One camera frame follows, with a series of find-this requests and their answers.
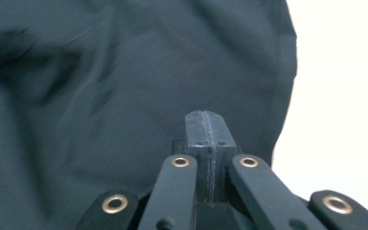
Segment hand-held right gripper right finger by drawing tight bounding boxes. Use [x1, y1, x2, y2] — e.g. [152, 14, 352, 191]
[204, 109, 243, 204]

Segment black shorts with drawstring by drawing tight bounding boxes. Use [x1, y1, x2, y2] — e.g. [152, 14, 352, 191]
[0, 0, 299, 230]

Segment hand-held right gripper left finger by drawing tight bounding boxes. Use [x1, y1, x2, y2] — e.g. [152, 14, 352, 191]
[172, 109, 213, 205]

